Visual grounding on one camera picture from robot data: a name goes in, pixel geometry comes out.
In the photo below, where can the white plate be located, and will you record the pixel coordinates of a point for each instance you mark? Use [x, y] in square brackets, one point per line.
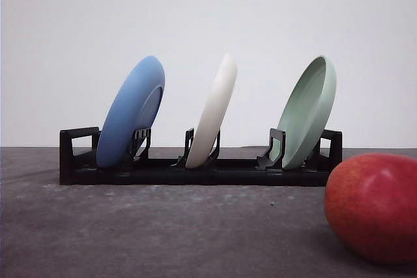
[203, 142]

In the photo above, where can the blue plate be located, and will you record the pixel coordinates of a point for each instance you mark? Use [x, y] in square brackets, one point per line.
[132, 113]

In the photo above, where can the black plate rack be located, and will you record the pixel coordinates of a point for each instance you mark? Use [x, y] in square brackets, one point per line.
[78, 166]

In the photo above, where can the green plate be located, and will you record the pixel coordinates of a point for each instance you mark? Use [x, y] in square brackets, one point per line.
[305, 110]

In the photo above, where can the red pomegranate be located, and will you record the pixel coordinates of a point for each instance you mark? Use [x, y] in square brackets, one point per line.
[370, 205]

